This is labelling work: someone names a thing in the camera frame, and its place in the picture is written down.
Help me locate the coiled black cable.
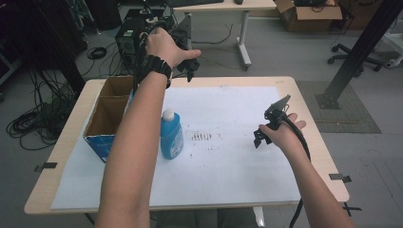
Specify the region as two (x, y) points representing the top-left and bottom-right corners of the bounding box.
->
(86, 46), (108, 61)

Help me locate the open cardboard box blue print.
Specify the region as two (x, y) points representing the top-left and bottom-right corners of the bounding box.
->
(82, 75), (136, 164)

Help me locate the grey floor mat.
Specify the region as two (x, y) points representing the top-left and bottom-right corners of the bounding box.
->
(296, 80), (382, 135)

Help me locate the black computer tower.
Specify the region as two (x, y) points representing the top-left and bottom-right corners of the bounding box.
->
(114, 9), (166, 76)

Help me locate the black wristwatch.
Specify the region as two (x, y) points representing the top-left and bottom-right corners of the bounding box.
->
(138, 54), (174, 90)

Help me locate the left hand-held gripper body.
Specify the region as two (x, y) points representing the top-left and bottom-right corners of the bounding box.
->
(140, 18), (193, 51)

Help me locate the brown cardboard box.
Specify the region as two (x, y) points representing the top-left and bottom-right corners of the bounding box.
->
(274, 0), (344, 33)

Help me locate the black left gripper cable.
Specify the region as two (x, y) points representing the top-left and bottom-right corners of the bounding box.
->
(132, 30), (150, 94)

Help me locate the black keyboard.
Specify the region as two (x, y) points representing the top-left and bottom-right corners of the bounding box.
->
(166, 0), (225, 9)

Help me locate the black tape strip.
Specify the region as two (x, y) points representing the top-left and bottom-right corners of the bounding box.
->
(328, 173), (353, 184)
(33, 161), (59, 173)

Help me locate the black metal stand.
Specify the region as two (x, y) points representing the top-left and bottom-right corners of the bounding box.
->
(315, 0), (403, 110)

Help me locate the person's left hand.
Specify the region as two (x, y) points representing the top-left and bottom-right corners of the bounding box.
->
(144, 27), (202, 69)

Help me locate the person's right hand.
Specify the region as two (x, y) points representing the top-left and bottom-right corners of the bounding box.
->
(258, 112), (308, 155)

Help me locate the white foam mat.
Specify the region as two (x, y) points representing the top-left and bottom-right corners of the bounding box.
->
(50, 85), (302, 211)

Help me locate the white table leg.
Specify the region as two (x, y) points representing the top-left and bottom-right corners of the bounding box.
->
(252, 206), (266, 228)

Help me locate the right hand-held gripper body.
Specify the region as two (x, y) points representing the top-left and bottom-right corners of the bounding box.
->
(263, 94), (292, 131)

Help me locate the blue bottle with white cap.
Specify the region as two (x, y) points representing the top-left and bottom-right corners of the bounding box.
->
(160, 107), (184, 161)

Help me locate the black office chair base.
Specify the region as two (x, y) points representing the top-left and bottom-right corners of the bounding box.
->
(327, 43), (385, 73)

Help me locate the light wooden office desk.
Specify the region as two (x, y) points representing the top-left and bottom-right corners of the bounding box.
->
(172, 0), (278, 71)

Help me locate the tangle of black floor cables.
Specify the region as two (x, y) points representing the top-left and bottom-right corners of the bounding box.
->
(5, 67), (79, 152)

